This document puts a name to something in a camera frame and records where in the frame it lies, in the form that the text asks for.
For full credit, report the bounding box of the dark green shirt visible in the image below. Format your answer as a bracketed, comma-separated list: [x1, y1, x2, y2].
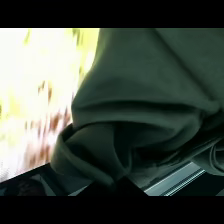
[49, 27, 224, 188]

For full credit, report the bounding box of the silver frame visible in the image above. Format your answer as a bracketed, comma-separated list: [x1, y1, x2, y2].
[143, 161, 207, 197]

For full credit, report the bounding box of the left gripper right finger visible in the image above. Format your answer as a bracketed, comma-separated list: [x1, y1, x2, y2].
[129, 179, 150, 197]

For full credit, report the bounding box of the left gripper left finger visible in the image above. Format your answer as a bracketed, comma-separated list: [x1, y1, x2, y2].
[105, 179, 130, 197]

